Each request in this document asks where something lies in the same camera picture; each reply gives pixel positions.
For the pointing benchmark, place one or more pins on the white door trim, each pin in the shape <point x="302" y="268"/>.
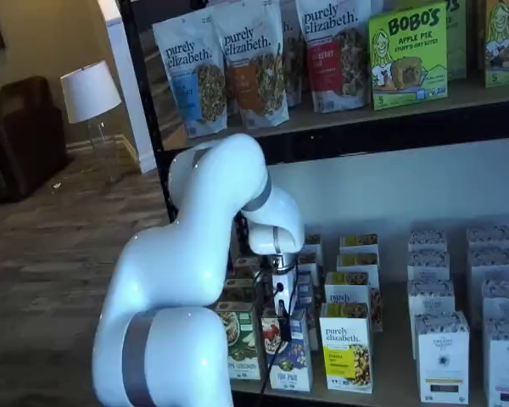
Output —
<point x="136" y="140"/>

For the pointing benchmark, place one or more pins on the white box dark label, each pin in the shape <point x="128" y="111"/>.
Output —
<point x="428" y="239"/>
<point x="443" y="360"/>
<point x="430" y="299"/>
<point x="428" y="265"/>

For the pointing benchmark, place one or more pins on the dark brown armchair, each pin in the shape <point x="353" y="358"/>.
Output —
<point x="21" y="148"/>

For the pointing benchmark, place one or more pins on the purely elizabeth granola bag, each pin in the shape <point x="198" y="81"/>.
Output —
<point x="294" y="55"/>

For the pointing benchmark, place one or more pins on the blue label granola bag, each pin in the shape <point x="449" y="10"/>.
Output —
<point x="186" y="85"/>

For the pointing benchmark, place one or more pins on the yellow label purely elizabeth box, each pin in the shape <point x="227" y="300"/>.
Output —
<point x="358" y="262"/>
<point x="345" y="347"/>
<point x="358" y="242"/>
<point x="348" y="292"/>

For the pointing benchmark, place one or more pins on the black metal shelf frame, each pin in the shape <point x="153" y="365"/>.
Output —
<point x="365" y="140"/>

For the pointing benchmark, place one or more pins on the orange label granola bag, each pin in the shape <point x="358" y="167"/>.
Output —
<point x="258" y="63"/>

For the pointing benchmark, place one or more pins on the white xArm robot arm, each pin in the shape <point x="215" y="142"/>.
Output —
<point x="174" y="254"/>

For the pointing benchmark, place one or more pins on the white shade floor lamp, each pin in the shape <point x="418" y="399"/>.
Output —
<point x="89" y="93"/>

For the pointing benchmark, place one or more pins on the red label granola bag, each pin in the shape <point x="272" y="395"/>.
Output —
<point x="331" y="63"/>

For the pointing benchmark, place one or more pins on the green Bobo's snack box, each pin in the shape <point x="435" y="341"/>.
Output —
<point x="505" y="51"/>
<point x="457" y="42"/>

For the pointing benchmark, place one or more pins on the blue white oatmeal box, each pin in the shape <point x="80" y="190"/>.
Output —
<point x="310" y="265"/>
<point x="314" y="243"/>
<point x="294" y="369"/>
<point x="309" y="292"/>

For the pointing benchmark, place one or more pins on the green Bobo's apple pie box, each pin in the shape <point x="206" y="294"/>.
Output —
<point x="407" y="63"/>

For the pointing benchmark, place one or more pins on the wooden shelf board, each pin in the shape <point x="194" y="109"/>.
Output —
<point x="343" y="120"/>
<point x="394" y="339"/>

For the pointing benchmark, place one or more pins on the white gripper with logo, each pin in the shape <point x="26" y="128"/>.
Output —
<point x="290" y="294"/>

